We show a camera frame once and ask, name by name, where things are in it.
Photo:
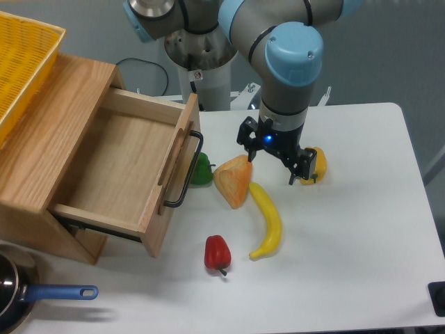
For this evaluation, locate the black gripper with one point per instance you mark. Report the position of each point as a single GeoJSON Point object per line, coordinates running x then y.
{"type": "Point", "coordinates": [279, 135]}

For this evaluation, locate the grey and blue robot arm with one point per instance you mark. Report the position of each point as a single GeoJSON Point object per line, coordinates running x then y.
{"type": "Point", "coordinates": [280, 41]}

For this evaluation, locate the yellow toy banana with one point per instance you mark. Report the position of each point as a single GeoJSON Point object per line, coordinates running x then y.
{"type": "Point", "coordinates": [274, 227]}

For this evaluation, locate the yellow toy bell pepper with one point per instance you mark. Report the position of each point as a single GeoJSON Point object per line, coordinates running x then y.
{"type": "Point", "coordinates": [320, 168]}

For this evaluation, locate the orange toy bread slice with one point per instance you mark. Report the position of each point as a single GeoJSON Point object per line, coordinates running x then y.
{"type": "Point", "coordinates": [232, 179]}

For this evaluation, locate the green toy bell pepper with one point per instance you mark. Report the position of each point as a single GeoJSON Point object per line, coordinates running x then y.
{"type": "Point", "coordinates": [203, 173]}

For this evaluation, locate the red toy bell pepper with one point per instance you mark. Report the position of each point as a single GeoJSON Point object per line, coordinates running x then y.
{"type": "Point", "coordinates": [217, 255]}

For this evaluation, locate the open wooden drawer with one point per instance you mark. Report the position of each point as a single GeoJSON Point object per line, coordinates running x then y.
{"type": "Point", "coordinates": [135, 155]}

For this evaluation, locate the black device at table edge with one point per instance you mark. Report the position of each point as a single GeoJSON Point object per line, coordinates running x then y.
{"type": "Point", "coordinates": [436, 291]}

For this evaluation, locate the wooden drawer cabinet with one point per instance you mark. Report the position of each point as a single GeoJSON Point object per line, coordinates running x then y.
{"type": "Point", "coordinates": [38, 151]}

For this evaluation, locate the yellow plastic basket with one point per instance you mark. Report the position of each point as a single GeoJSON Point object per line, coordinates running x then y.
{"type": "Point", "coordinates": [29, 49]}

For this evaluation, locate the black metal drawer handle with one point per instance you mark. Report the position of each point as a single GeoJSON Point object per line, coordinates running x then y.
{"type": "Point", "coordinates": [191, 169]}

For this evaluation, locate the black pan with blue handle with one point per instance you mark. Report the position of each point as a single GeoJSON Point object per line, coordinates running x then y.
{"type": "Point", "coordinates": [21, 288]}

